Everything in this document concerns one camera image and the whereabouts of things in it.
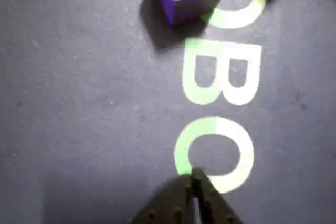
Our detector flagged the black mat with ROBO print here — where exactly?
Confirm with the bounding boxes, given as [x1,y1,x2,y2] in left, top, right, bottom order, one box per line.
[0,0,336,224]

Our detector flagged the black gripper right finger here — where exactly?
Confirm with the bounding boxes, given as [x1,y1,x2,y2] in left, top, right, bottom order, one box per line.
[192,168,245,224]

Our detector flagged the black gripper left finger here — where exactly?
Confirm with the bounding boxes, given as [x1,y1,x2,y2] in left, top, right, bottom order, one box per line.
[130,174,194,224]

